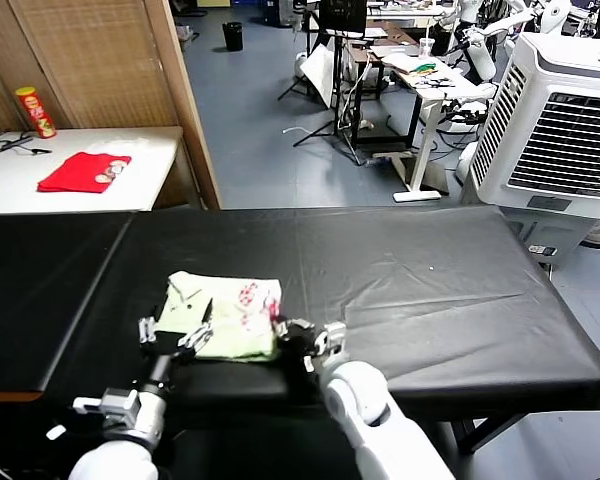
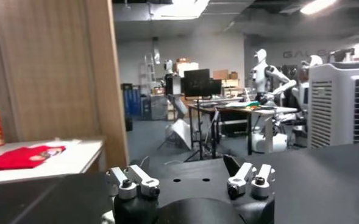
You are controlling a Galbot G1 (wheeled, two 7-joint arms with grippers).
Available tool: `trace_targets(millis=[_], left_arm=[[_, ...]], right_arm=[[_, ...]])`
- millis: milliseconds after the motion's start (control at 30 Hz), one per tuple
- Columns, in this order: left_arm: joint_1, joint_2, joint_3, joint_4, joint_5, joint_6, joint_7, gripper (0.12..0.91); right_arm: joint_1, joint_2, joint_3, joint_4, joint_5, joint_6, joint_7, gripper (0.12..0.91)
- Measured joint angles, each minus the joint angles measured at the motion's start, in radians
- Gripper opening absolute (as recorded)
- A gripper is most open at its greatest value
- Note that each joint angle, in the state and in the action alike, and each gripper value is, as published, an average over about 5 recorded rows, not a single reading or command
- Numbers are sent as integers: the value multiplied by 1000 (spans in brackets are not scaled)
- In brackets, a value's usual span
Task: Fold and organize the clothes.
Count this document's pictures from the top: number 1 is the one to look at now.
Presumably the red folded shirt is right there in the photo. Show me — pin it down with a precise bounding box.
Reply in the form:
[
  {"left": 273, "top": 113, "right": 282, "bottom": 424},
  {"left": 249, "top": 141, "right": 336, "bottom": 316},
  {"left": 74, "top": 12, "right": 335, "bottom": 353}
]
[{"left": 36, "top": 151, "right": 133, "bottom": 195}]

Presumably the white humanoid robot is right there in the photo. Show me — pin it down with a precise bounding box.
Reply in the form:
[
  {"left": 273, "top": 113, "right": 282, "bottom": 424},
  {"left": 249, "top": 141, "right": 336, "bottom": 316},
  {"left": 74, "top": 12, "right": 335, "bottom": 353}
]
[{"left": 449, "top": 0, "right": 500, "bottom": 85}]

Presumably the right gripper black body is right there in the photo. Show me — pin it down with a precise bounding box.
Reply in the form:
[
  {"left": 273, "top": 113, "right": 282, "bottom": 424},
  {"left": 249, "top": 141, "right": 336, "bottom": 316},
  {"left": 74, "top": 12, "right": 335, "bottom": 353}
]
[{"left": 279, "top": 329, "right": 327, "bottom": 359}]

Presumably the light green shirt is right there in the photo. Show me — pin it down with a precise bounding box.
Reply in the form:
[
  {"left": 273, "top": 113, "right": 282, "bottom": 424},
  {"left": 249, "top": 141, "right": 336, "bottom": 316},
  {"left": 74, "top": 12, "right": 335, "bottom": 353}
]
[{"left": 157, "top": 271, "right": 285, "bottom": 363}]

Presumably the white standing desk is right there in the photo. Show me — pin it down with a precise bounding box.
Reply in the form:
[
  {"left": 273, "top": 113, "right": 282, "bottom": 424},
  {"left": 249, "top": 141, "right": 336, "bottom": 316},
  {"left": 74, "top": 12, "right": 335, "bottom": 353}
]
[{"left": 370, "top": 49, "right": 498, "bottom": 203}]

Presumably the white side table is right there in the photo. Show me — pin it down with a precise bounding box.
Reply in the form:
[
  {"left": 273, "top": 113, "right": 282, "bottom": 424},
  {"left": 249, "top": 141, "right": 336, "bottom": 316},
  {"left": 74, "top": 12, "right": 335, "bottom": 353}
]
[{"left": 0, "top": 126, "right": 184, "bottom": 216}]

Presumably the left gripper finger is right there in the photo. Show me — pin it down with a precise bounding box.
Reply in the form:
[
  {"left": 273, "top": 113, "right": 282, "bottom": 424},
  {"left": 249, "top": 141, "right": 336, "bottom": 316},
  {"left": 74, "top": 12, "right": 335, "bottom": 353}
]
[
  {"left": 138, "top": 315, "right": 158, "bottom": 347},
  {"left": 176, "top": 297, "right": 215, "bottom": 359}
]

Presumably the black table frame leg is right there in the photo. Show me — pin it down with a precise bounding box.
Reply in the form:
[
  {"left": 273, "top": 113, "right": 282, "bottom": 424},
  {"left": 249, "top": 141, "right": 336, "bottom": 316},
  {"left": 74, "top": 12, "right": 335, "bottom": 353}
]
[{"left": 449, "top": 413, "right": 509, "bottom": 457}]

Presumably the white reflector board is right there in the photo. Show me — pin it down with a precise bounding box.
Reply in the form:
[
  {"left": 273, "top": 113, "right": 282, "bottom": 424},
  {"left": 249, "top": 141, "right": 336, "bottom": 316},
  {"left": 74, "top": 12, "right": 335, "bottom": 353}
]
[{"left": 300, "top": 43, "right": 338, "bottom": 108}]

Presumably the black trash bin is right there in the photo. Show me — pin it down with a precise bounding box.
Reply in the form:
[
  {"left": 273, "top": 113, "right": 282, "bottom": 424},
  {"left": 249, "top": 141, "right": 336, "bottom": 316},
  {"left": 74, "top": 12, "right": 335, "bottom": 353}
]
[{"left": 222, "top": 21, "right": 245, "bottom": 52}]

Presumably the black table cover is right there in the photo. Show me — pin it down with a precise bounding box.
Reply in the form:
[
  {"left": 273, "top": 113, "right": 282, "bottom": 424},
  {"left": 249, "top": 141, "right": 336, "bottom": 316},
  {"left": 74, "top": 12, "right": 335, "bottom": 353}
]
[
  {"left": 42, "top": 205, "right": 600, "bottom": 416},
  {"left": 0, "top": 213, "right": 132, "bottom": 403}
]

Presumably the red chips can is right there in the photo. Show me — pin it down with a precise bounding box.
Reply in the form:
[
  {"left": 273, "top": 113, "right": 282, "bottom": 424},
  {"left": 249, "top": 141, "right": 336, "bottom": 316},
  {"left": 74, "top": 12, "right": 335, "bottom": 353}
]
[{"left": 14, "top": 86, "right": 58, "bottom": 140}]

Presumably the plastic cup with straw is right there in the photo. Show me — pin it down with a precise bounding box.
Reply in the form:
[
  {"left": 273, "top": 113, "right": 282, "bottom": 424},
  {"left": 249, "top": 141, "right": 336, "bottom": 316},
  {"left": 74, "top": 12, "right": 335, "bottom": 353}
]
[{"left": 418, "top": 27, "right": 436, "bottom": 60}]

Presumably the black monitor on stand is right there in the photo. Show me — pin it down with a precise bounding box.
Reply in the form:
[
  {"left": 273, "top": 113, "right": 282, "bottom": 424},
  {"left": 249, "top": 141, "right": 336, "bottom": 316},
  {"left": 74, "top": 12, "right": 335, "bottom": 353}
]
[{"left": 319, "top": 0, "right": 370, "bottom": 38}]

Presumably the grey laptop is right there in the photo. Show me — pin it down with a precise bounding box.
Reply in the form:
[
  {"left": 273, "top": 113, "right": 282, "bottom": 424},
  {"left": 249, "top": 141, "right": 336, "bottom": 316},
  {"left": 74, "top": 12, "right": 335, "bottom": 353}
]
[{"left": 370, "top": 43, "right": 421, "bottom": 59}]

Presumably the white air cooler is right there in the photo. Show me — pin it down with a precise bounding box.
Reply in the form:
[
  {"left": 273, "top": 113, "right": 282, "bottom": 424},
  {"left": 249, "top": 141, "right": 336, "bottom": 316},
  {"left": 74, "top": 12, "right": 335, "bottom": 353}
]
[{"left": 467, "top": 32, "right": 600, "bottom": 273}]

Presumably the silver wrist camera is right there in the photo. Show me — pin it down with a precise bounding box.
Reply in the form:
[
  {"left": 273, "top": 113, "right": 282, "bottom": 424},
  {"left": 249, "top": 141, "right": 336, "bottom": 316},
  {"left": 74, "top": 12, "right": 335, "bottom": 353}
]
[
  {"left": 72, "top": 388, "right": 142, "bottom": 427},
  {"left": 319, "top": 322, "right": 349, "bottom": 352}
]

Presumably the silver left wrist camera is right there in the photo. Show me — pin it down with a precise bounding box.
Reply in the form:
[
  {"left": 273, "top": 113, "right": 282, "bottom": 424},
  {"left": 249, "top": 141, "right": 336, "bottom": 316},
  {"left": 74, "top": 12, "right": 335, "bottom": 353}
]
[{"left": 72, "top": 388, "right": 142, "bottom": 427}]

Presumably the wooden woven screen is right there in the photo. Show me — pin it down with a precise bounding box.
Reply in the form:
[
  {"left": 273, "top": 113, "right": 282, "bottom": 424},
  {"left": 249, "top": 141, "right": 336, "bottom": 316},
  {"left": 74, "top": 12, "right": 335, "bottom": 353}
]
[{"left": 0, "top": 0, "right": 223, "bottom": 210}]

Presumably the black cable bundle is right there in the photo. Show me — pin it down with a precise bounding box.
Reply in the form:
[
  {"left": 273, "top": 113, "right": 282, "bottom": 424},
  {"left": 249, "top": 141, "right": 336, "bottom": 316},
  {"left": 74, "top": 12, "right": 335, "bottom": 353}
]
[{"left": 0, "top": 131, "right": 54, "bottom": 160}]

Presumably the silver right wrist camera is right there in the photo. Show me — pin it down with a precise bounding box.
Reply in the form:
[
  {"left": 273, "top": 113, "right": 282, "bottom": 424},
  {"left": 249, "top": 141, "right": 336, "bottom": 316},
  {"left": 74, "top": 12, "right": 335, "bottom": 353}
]
[{"left": 319, "top": 322, "right": 349, "bottom": 352}]

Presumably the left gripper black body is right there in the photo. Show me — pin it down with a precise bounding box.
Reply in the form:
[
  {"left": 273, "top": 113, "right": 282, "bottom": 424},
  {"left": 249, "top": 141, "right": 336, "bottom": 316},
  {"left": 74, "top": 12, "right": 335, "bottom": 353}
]
[{"left": 141, "top": 331, "right": 197, "bottom": 363}]

